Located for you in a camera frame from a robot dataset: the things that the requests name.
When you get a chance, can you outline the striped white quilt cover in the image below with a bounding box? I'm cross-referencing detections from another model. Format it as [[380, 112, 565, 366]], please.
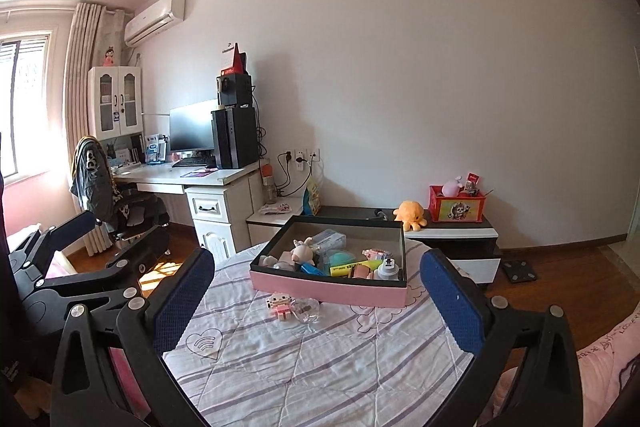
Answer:
[[163, 239, 473, 426]]

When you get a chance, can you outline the pink green storage box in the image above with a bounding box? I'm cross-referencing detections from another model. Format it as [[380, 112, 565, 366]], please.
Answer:
[[250, 216, 408, 308]]

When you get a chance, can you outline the black office chair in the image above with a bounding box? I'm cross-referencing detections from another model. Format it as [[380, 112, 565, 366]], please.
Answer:
[[70, 135, 169, 247]]

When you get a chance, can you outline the baby doll figure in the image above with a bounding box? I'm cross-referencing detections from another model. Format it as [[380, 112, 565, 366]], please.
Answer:
[[291, 237, 316, 267]]

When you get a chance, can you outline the white glass-door cabinet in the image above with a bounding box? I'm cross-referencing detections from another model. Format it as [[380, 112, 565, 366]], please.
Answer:
[[88, 66, 143, 141]]

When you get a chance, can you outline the teal round toy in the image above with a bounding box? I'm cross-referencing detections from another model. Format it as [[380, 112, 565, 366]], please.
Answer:
[[328, 251, 357, 268]]

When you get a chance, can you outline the blue handle tool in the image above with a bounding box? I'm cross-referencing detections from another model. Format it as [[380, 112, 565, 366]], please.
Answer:
[[299, 262, 326, 277]]

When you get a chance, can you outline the red toy box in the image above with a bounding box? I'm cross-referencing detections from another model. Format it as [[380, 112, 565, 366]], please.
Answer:
[[427, 185, 486, 223]]

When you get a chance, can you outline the white desk with drawers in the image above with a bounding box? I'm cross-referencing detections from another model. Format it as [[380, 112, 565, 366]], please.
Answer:
[[114, 162, 264, 262]]

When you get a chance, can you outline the orange cap bottle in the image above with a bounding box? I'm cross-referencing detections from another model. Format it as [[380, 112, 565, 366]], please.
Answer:
[[260, 162, 278, 205]]

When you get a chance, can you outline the black white tv bench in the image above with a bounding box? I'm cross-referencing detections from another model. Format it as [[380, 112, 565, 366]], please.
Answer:
[[318, 206, 501, 286]]

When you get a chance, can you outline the black computer monitor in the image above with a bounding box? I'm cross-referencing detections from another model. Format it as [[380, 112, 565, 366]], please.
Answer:
[[169, 100, 218, 156]]

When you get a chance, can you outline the black bathroom scale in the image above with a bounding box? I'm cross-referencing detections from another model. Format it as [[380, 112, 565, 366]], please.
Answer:
[[500, 260, 538, 284]]

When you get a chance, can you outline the yellow tag card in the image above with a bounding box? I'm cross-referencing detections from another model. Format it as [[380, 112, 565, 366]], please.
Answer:
[[330, 260, 382, 277]]

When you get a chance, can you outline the white air conditioner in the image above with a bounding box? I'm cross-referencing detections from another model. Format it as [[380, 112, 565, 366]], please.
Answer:
[[124, 0, 186, 48]]

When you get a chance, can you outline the pink bed cover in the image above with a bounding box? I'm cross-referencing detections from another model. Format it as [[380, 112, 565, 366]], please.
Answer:
[[479, 300, 640, 427]]

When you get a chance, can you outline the orange octopus plush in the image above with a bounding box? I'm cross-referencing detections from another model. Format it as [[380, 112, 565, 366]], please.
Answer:
[[393, 200, 427, 232]]

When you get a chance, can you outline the black speaker box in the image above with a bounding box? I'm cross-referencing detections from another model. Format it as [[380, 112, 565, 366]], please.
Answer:
[[217, 74, 253, 107]]

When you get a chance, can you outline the clear plastic box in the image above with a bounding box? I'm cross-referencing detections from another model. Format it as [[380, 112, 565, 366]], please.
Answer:
[[310, 229, 347, 255]]

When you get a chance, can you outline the pink block figure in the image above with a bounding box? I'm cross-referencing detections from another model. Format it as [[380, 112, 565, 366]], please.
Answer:
[[266, 293, 293, 321]]

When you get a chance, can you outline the white low side table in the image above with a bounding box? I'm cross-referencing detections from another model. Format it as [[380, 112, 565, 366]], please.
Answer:
[[246, 196, 303, 246]]

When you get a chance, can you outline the black computer tower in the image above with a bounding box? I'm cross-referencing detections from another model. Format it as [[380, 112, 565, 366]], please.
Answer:
[[212, 106, 258, 169]]

